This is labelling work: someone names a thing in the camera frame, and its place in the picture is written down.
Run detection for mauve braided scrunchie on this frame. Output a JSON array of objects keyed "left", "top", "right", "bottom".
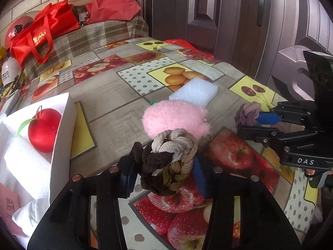
[{"left": 234, "top": 102, "right": 261, "bottom": 128}]

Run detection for white foam block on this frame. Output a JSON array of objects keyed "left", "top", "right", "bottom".
[{"left": 169, "top": 77, "right": 219, "bottom": 108}]

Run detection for red plush apple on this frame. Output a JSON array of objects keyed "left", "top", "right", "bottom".
[{"left": 16, "top": 106, "right": 62, "bottom": 153}]

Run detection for pink fluffy plush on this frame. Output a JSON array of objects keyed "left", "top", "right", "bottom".
[{"left": 142, "top": 100, "right": 211, "bottom": 141}]

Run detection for brown beige braided scrunchie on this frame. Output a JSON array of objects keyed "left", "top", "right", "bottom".
[{"left": 135, "top": 129, "right": 198, "bottom": 196}]

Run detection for pink tissue pack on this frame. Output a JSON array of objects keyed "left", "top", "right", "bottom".
[{"left": 0, "top": 183, "right": 26, "bottom": 237}]

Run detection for white face masks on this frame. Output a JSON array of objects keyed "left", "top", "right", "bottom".
[{"left": 4, "top": 135, "right": 51, "bottom": 236}]

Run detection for person right hand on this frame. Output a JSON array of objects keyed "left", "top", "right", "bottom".
[{"left": 305, "top": 169, "right": 333, "bottom": 178}]

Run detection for white cardboard tray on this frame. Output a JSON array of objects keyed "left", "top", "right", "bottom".
[{"left": 0, "top": 92, "right": 78, "bottom": 249}]

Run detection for fruit pattern tablecloth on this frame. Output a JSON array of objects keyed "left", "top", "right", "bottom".
[{"left": 1, "top": 38, "right": 317, "bottom": 240}]

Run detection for white helmet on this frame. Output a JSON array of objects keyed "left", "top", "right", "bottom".
[{"left": 1, "top": 57, "right": 22, "bottom": 86}]

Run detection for plaid covered sofa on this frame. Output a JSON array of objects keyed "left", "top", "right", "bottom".
[{"left": 24, "top": 16, "right": 149, "bottom": 81}]

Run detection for red fabric bag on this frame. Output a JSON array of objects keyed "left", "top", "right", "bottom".
[{"left": 86, "top": 0, "right": 141, "bottom": 24}]

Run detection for shiny red tote bag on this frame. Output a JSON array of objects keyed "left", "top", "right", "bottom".
[{"left": 10, "top": 0, "right": 79, "bottom": 67}]

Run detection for red helmet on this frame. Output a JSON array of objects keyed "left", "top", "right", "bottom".
[{"left": 5, "top": 16, "right": 34, "bottom": 49}]

